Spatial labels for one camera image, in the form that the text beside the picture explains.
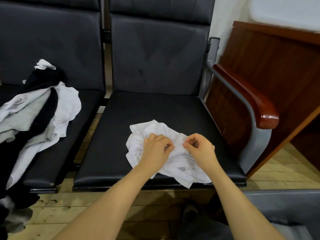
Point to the person's blue jeans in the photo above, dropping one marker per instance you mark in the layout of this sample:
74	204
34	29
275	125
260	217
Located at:
200	225

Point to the grey plastic storage bin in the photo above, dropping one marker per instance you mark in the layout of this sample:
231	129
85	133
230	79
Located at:
290	207

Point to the person's right forearm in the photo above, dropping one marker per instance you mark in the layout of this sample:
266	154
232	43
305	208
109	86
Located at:
242	210

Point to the white t-shirt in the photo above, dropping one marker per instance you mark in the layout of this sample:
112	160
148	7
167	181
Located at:
182	167

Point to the black leather bench seat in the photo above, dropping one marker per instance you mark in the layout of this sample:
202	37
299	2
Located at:
155	57
50	32

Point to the brown wooden bench armrest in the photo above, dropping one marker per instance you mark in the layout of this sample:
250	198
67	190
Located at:
247	95

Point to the brown wooden desk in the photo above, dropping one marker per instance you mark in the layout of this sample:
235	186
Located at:
270	62

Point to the pile of clothes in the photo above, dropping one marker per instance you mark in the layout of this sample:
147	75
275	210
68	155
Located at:
25	127

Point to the white plastic tray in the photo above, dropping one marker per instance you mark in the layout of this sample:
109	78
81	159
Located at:
285	12

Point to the person's left forearm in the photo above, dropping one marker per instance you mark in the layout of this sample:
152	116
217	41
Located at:
100	210

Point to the person's left hand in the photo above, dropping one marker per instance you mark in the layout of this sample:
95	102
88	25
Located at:
155	153

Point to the person's right hand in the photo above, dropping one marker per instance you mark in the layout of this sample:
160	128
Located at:
201	152

